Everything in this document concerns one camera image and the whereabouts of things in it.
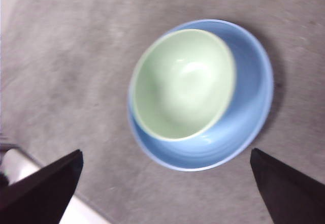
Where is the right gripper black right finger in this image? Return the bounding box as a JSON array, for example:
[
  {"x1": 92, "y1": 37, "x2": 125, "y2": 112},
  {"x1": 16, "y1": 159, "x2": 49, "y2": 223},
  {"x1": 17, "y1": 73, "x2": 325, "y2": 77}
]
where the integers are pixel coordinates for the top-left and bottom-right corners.
[{"x1": 250, "y1": 147, "x2": 325, "y2": 224}]

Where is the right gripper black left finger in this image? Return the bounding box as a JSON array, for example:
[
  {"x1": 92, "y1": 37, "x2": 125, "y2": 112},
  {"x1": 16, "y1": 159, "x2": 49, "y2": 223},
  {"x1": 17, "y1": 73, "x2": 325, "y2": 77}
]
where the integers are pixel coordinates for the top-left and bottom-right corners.
[{"x1": 0, "y1": 149, "x2": 84, "y2": 224}]

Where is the blue plate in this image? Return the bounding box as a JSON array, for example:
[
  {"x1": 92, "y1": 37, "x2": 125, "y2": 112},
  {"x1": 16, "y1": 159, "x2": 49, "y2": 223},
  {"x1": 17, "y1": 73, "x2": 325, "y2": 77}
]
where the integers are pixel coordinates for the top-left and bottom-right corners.
[{"x1": 126, "y1": 19, "x2": 275, "y2": 172}]

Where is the green bowl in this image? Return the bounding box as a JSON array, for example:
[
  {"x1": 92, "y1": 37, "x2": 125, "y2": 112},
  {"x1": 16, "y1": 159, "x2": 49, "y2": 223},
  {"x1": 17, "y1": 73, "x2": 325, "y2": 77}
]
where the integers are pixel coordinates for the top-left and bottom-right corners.
[{"x1": 132, "y1": 28, "x2": 236, "y2": 142}]

